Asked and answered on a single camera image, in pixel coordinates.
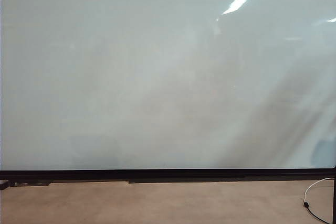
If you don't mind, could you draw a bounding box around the white glossy whiteboard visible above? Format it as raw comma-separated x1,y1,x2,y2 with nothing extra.
0,0,336,171

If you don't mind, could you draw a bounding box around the black inline cable plug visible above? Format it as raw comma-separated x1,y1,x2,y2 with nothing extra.
302,201,331,224

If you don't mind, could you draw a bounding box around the black whiteboard stand post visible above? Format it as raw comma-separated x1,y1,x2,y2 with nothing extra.
332,166,336,224

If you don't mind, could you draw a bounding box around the white thin cable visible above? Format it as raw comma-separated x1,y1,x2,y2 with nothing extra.
302,177,334,204

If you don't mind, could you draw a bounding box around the black whiteboard bottom rail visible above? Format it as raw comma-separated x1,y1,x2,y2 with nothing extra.
0,168,336,186

